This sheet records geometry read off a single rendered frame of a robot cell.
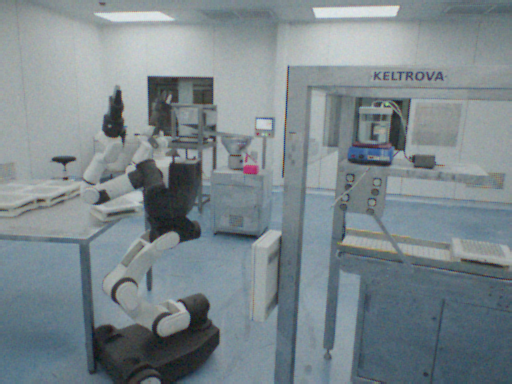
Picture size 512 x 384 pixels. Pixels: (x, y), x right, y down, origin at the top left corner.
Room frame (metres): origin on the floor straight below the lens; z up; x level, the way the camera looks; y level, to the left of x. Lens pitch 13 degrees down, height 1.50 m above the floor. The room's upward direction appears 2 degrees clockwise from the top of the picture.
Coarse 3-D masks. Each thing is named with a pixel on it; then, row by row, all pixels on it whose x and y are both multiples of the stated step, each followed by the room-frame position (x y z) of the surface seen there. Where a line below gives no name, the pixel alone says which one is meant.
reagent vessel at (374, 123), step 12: (360, 108) 1.89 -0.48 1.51; (372, 108) 1.83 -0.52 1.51; (384, 108) 1.83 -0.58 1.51; (360, 120) 1.88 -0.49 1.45; (372, 120) 1.83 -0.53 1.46; (384, 120) 1.83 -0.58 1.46; (360, 132) 1.87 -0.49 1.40; (372, 132) 1.83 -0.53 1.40; (384, 132) 1.83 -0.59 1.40; (372, 144) 1.83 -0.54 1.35; (384, 144) 1.84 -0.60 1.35
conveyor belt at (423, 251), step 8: (344, 240) 2.00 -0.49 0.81; (352, 240) 2.00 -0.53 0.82; (360, 240) 2.00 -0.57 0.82; (368, 240) 2.01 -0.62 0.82; (376, 240) 2.01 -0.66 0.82; (376, 248) 1.89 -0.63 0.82; (384, 248) 1.89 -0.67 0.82; (392, 248) 1.89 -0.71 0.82; (408, 248) 1.90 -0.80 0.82; (416, 248) 1.90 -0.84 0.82; (424, 248) 1.91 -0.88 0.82; (432, 248) 1.91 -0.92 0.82; (368, 256) 1.79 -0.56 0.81; (424, 256) 1.80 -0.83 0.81; (432, 256) 1.80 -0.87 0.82; (440, 256) 1.80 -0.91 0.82; (448, 256) 1.81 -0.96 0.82; (416, 264) 1.71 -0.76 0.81; (424, 264) 1.70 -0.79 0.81; (472, 272) 1.63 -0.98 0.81
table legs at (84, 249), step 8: (80, 248) 1.91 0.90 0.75; (88, 248) 1.94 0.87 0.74; (80, 256) 1.91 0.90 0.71; (88, 256) 1.93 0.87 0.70; (80, 264) 1.91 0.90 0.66; (88, 264) 1.93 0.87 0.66; (88, 272) 1.92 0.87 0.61; (152, 272) 2.97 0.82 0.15; (88, 280) 1.92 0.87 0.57; (152, 280) 2.96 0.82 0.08; (88, 288) 1.91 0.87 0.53; (88, 296) 1.91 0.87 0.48; (88, 304) 1.91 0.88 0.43; (88, 312) 1.91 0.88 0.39; (88, 320) 1.91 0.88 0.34; (88, 328) 1.91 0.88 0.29; (88, 336) 1.91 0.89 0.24; (88, 344) 1.91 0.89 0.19; (88, 352) 1.91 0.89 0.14; (88, 360) 1.91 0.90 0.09; (96, 360) 1.94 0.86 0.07; (88, 368) 1.91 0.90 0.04; (96, 368) 1.94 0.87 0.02
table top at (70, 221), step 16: (48, 208) 2.42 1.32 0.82; (64, 208) 2.43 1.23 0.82; (80, 208) 2.44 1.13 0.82; (0, 224) 2.06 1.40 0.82; (16, 224) 2.07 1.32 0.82; (32, 224) 2.08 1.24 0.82; (48, 224) 2.09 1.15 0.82; (64, 224) 2.10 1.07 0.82; (80, 224) 2.11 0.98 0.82; (96, 224) 2.12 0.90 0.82; (112, 224) 2.20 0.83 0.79; (16, 240) 1.91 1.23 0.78; (32, 240) 1.91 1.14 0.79; (48, 240) 1.90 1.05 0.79; (64, 240) 1.90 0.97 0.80; (80, 240) 1.89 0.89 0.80
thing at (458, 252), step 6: (450, 240) 1.89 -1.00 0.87; (456, 240) 1.84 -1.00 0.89; (456, 246) 1.75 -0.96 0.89; (504, 246) 1.78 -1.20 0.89; (456, 252) 1.67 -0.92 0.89; (462, 252) 1.67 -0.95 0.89; (510, 252) 1.70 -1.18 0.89; (468, 258) 1.64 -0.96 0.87; (474, 258) 1.63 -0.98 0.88; (480, 258) 1.63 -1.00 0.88; (486, 258) 1.62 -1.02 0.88; (492, 258) 1.61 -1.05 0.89; (498, 258) 1.61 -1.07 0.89; (504, 258) 1.62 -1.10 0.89; (510, 258) 1.62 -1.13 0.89; (504, 264) 1.59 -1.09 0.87; (510, 264) 1.58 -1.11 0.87
